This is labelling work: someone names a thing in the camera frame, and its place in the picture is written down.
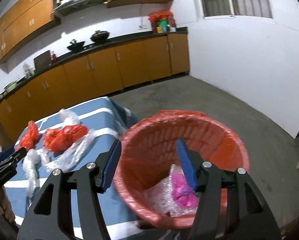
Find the long clear bag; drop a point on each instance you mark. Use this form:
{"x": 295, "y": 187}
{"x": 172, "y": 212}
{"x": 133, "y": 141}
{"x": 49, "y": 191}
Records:
{"x": 30, "y": 172}

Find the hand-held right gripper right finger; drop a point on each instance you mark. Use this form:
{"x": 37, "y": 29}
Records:
{"x": 187, "y": 165}

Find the red plastic wastebasket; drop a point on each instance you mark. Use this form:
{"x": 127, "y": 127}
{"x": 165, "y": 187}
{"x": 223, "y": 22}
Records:
{"x": 225, "y": 205}

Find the red canister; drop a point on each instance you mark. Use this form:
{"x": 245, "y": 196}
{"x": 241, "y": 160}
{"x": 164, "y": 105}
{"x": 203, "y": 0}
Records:
{"x": 171, "y": 22}

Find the clear bag with pink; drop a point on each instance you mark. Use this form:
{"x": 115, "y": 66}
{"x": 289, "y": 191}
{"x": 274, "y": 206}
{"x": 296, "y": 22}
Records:
{"x": 159, "y": 197}

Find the red bottle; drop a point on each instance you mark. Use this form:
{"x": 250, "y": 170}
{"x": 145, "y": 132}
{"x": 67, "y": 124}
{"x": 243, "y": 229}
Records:
{"x": 54, "y": 58}

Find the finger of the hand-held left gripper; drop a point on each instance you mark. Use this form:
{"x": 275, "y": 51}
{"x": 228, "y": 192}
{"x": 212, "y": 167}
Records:
{"x": 5, "y": 154}
{"x": 18, "y": 155}

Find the pink plastic bag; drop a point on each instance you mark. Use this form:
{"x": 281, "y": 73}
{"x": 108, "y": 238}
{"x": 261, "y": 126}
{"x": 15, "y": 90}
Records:
{"x": 182, "y": 196}

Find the small clear bag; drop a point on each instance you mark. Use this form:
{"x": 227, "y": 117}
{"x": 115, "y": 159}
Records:
{"x": 69, "y": 116}

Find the white mug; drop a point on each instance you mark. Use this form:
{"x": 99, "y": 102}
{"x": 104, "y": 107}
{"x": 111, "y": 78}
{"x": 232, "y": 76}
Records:
{"x": 173, "y": 29}

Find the red plastic bag over containers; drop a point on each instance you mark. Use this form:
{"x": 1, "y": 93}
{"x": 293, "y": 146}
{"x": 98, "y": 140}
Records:
{"x": 159, "y": 15}

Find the blue striped tablecloth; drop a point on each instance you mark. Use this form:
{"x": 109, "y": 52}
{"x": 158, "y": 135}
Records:
{"x": 99, "y": 120}

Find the green box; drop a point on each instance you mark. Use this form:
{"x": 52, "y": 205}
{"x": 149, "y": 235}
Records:
{"x": 162, "y": 23}

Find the black wok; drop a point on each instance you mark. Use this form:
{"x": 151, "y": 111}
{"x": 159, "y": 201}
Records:
{"x": 75, "y": 46}

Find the black pot with lid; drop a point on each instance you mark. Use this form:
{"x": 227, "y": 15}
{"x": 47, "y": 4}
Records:
{"x": 100, "y": 37}

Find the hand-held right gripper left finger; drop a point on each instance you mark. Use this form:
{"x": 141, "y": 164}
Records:
{"x": 112, "y": 165}

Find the yellow box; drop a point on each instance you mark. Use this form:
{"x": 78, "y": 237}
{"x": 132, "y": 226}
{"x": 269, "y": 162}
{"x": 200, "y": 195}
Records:
{"x": 158, "y": 30}

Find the white wall outlet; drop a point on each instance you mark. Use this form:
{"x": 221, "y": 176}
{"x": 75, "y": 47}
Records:
{"x": 142, "y": 26}

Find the red plastic bag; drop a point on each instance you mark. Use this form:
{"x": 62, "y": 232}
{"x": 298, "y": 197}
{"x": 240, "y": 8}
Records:
{"x": 64, "y": 136}
{"x": 159, "y": 15}
{"x": 29, "y": 135}

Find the long wooden wall cabinet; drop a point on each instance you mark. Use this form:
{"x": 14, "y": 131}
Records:
{"x": 22, "y": 22}

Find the green basin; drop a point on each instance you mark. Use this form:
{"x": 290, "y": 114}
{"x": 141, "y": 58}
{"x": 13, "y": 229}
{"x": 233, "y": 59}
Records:
{"x": 10, "y": 86}

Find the wooden base cabinets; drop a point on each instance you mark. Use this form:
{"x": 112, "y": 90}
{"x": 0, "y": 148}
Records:
{"x": 102, "y": 67}

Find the black kitchen countertop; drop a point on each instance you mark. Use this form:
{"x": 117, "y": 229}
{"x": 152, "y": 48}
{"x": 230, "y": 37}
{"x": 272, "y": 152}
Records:
{"x": 129, "y": 38}

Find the dark cutting board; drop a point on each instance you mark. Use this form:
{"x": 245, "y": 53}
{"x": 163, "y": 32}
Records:
{"x": 42, "y": 60}

